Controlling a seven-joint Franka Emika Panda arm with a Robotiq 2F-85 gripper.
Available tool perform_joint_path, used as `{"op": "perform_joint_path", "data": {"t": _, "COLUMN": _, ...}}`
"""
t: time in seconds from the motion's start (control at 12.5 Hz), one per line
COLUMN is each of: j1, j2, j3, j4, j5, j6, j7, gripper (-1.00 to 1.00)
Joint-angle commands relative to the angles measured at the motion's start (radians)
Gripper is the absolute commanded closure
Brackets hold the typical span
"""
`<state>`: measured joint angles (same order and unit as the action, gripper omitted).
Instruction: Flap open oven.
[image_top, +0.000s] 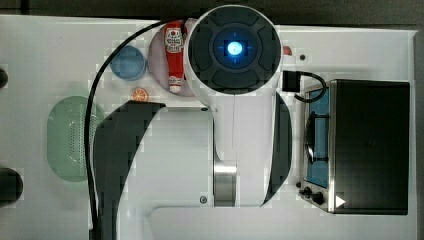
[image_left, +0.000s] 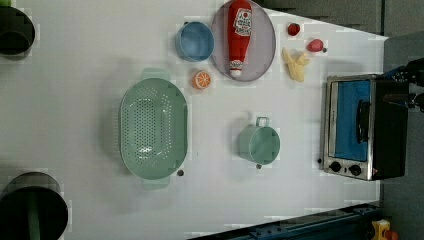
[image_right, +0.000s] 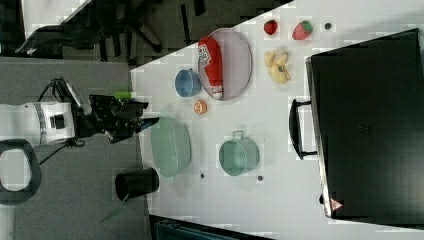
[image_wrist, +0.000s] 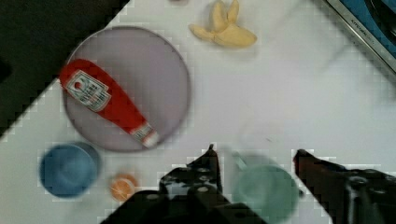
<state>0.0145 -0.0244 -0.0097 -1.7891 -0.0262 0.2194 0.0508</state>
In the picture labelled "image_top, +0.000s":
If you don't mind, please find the black camera mount cylinder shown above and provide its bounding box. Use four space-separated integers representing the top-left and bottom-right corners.
0 168 23 207
0 68 8 88

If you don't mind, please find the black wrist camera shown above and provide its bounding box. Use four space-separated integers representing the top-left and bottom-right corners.
282 70 301 93

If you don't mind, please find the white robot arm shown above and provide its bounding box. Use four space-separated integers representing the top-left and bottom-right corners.
93 5 292 240

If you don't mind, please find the blue plastic cup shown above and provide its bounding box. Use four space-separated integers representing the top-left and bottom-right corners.
110 46 146 81

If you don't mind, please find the red ketchup bottle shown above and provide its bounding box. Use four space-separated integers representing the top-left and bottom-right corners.
164 21 184 93

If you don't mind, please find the red tomato toy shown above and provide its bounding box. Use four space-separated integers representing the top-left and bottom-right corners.
283 46 292 56

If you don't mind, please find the orange slice toy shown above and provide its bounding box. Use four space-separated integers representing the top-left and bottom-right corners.
131 88 149 102

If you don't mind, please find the black toaster oven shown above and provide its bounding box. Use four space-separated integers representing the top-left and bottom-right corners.
299 79 410 215

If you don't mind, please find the green perforated colander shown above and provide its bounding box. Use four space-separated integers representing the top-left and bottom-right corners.
47 96 88 182

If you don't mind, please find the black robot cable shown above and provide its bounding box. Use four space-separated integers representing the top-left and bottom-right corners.
83 16 191 240

